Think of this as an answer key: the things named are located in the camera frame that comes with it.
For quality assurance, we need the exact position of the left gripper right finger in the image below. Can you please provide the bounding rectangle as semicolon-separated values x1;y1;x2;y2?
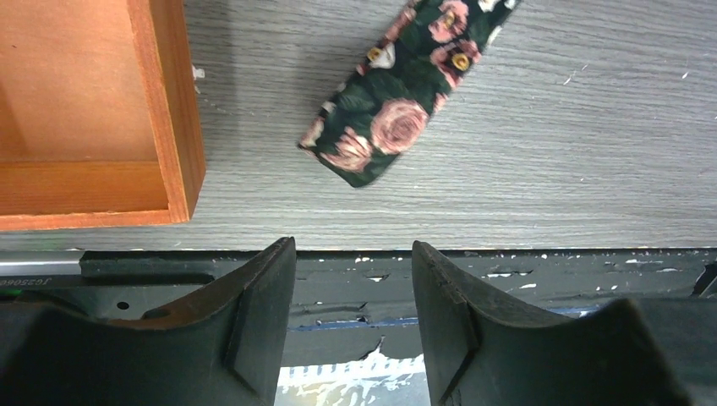
412;241;692;405

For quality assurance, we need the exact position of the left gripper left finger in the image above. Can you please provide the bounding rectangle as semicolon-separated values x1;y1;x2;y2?
1;238;297;405

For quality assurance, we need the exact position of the black pink floral tie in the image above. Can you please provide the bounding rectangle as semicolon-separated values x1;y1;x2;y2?
298;0;520;188

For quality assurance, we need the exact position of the orange wooden compartment tray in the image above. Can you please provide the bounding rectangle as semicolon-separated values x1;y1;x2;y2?
1;1;205;232

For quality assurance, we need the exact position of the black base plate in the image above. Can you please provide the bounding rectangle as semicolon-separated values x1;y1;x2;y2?
1;250;716;405

